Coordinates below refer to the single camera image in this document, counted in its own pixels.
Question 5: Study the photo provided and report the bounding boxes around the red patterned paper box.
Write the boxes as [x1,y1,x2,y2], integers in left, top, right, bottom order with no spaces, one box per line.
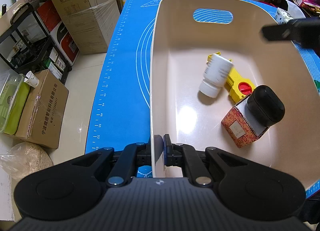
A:
[221,97,268,148]

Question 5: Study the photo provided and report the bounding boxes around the yellow toy tool red knob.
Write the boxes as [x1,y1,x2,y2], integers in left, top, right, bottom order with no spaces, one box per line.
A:
[207,53,255,103]

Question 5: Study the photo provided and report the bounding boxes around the black earbud case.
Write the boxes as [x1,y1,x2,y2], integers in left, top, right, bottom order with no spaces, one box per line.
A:
[247,85,285,127]

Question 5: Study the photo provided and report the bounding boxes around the white plastic bottle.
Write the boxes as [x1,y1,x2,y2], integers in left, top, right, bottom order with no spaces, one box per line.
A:
[199,54,233,98]

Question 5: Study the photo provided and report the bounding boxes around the beige plastic storage bin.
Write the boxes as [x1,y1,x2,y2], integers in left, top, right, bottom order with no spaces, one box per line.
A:
[150,0,319,187]

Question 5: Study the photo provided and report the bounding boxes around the white tissue box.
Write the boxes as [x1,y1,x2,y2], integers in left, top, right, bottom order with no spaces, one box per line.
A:
[275,0,305,24]

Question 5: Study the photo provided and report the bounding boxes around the blue silicone table mat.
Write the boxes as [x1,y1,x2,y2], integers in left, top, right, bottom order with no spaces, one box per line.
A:
[86,0,319,194]

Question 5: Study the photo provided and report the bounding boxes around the floor cardboard box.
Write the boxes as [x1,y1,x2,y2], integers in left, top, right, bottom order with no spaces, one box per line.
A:
[13,69,69,149]

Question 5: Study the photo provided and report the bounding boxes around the tan sack on floor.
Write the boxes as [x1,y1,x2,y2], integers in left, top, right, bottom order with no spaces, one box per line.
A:
[1,142,53,181]

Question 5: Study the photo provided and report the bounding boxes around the white paper cup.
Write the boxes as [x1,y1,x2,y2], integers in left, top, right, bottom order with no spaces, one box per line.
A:
[24,70,40,88]

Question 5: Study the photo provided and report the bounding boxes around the red white appliance box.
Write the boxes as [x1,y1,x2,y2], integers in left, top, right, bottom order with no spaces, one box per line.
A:
[37,0,80,66]

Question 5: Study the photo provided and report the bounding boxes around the green lidded food container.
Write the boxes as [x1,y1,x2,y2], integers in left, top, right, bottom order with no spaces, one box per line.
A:
[0,69,30,135]

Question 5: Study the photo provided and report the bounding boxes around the black metal shelf cart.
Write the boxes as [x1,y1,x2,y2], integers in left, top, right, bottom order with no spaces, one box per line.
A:
[1,3,72,83]

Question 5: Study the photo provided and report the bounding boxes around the large stacked cardboard box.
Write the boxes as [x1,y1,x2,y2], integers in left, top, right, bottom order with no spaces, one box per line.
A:
[52,0,120,55]

